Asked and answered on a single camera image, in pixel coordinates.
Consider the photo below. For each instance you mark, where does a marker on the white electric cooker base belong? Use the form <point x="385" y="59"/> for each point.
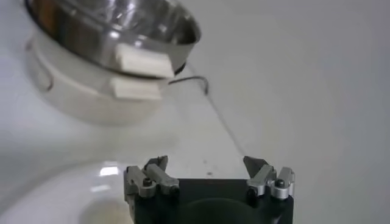
<point x="79" y="97"/>

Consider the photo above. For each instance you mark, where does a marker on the large white round plate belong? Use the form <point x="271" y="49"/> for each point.
<point x="76" y="188"/>

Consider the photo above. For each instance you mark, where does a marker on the white rectangular work table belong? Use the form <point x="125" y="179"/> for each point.
<point x="189" y="137"/>

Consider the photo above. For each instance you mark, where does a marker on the perforated steel steamer basket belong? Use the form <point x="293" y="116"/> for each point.
<point x="91" y="36"/>

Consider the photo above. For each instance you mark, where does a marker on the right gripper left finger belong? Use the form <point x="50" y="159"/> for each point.
<point x="161" y="179"/>

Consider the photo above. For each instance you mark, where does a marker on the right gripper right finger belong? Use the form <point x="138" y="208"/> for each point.
<point x="262" y="178"/>

